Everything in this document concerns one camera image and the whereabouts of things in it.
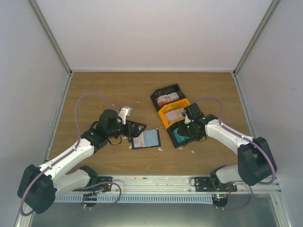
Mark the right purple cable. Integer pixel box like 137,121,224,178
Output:
193,96,277,184

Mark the aluminium front rail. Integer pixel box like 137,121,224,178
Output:
112,175,282,194

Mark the teal cards stack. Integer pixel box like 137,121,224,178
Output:
173,128,190,143

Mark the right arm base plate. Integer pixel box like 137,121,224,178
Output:
191,176,238,192

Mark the frame post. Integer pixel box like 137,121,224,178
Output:
28,0,72,77
232,0,281,77

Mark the red white cards stack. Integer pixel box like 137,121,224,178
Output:
156,92,179,107

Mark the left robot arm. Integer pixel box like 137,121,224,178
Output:
17,106,146,216

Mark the white pink cards stack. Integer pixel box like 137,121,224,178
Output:
164,108,185,124

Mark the black bin left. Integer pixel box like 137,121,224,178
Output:
150,84,186,111

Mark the right frame post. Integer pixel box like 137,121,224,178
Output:
232,0,281,77

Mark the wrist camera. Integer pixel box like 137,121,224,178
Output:
184,114,191,124
118,106,133,124

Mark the left frame post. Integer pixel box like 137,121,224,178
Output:
28,0,72,77

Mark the white red VIP card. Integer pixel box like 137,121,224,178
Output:
133,132,145,148

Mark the grey cable duct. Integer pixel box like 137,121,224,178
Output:
55,193,213,204

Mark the black leather card holder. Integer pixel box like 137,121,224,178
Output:
131,129,161,149

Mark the black bin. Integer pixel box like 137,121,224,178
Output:
150,84,186,111
167,126,199,148

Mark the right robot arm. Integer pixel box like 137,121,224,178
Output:
178,103,277,192

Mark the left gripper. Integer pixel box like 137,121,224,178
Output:
107,120,146,138

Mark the black bin right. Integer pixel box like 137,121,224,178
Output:
167,126,199,148

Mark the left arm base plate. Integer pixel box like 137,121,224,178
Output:
75,176,113,193

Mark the orange bin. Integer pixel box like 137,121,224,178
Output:
158,98,190,129

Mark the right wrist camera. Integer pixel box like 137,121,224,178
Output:
184,114,191,124

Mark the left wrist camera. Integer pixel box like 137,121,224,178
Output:
118,106,133,124

